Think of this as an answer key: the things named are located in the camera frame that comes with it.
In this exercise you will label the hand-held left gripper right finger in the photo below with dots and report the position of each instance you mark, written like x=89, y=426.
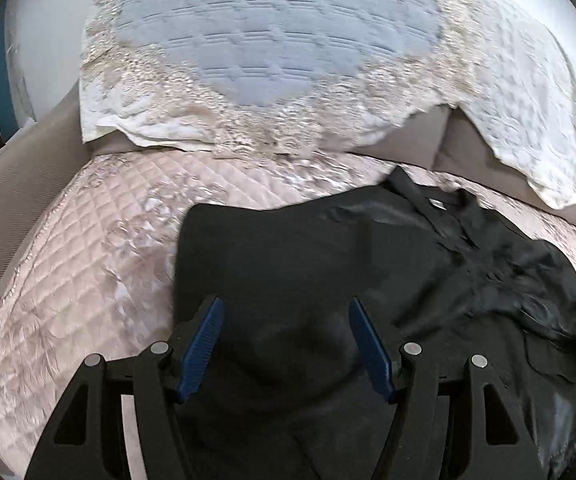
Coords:
x=370, y=350

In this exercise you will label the white embossed backrest cover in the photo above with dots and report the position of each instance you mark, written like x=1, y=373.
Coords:
x=518, y=110

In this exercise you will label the black leather jacket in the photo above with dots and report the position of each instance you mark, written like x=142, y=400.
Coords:
x=293, y=270

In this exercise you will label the pink quilted sofa cover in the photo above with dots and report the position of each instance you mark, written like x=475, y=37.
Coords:
x=93, y=260

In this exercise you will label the grey sofa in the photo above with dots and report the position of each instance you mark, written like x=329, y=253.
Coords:
x=23, y=170

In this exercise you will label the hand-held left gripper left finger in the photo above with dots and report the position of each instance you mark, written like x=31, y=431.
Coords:
x=202, y=350

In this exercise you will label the blue lace-trimmed backrest cover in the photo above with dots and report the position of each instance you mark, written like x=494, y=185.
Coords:
x=248, y=35

